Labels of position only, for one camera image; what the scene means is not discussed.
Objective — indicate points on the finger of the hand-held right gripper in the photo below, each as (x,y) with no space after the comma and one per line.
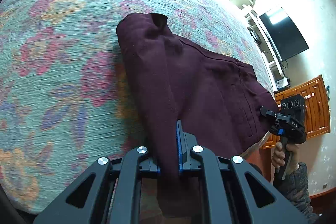
(270,113)
(275,128)

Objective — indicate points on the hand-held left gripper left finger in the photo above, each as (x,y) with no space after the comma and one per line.
(153,165)

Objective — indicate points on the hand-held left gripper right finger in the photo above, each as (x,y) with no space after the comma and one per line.
(179,145)

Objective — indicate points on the maroon pants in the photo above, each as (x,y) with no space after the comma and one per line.
(197,82)

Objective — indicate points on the person's right forearm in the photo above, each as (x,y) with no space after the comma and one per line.
(299,187)

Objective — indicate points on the person's right hand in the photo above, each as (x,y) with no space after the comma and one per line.
(278,158)

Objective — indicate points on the wooden cabinet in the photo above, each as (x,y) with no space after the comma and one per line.
(315,108)

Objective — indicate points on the black set-top box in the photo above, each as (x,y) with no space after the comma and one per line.
(283,81)

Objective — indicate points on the white television stand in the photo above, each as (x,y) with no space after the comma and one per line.
(270,66)

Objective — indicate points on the black television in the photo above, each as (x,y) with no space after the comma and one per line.
(283,35)

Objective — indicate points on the floral bedspread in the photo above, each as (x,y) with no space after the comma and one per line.
(65,56)

